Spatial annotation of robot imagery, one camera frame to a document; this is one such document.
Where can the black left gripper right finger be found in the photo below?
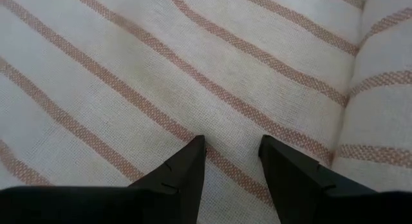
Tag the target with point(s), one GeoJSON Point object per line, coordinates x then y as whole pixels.
{"type": "Point", "coordinates": [289, 185]}

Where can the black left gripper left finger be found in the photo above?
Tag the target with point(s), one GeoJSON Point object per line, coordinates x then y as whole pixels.
{"type": "Point", "coordinates": [186, 179]}

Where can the white striped towel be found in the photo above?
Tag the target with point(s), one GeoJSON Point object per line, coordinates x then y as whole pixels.
{"type": "Point", "coordinates": [161, 72]}

